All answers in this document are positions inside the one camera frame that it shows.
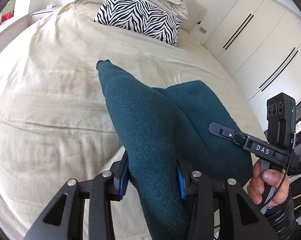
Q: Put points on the dark teal knit sweater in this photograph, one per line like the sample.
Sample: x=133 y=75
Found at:
x=158 y=125

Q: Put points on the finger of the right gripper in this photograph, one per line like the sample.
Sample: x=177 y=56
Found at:
x=227 y=133

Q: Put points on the red box on shelf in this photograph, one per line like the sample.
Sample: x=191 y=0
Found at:
x=7 y=16

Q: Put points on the black jacket sleeve forearm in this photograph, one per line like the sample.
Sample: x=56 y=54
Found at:
x=285 y=207

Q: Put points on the zebra print pillow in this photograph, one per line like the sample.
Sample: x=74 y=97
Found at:
x=141 y=17

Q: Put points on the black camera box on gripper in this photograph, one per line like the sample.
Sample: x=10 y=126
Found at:
x=281 y=116

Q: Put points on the beige bed sheet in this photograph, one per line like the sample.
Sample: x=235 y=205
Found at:
x=54 y=124

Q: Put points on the beige bedside table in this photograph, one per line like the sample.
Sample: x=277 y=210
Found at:
x=34 y=17

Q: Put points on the wall power socket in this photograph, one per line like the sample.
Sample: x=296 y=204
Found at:
x=201 y=29

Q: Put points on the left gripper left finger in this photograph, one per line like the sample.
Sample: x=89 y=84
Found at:
x=63 y=217

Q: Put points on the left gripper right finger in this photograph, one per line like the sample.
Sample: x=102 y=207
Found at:
x=220 y=205

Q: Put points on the white wardrobe with black handles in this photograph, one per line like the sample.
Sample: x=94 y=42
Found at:
x=258 y=43

